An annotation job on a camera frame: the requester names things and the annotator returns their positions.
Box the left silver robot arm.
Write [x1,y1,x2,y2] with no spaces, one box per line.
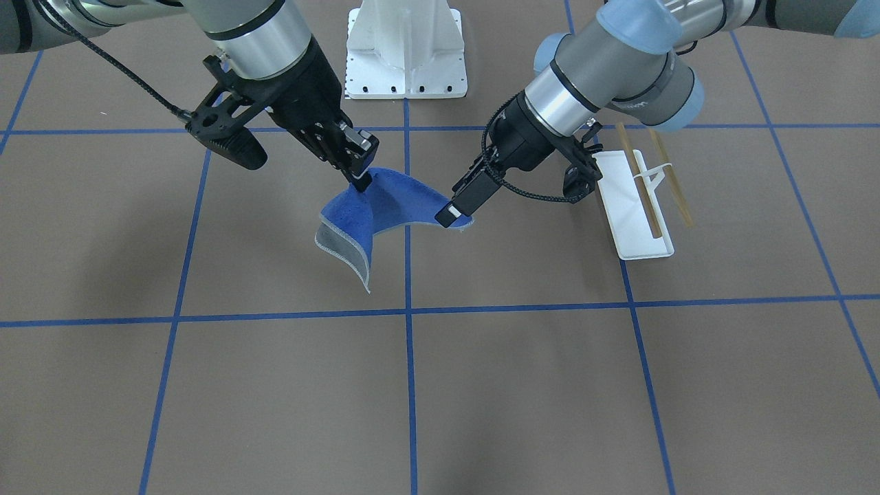
[436,1,879,228]

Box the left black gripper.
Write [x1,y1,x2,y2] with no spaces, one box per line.
[434,93,571,229]

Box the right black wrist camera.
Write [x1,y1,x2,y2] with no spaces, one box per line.
[185,54,267,171]

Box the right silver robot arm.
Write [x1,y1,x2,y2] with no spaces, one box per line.
[2,1,378,191]

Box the white pedestal column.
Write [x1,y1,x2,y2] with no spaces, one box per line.
[344,1,468,100]

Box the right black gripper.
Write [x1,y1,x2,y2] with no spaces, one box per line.
[268,41,380,193]

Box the blue grey towel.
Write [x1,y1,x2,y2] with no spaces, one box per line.
[314,167,450,292]

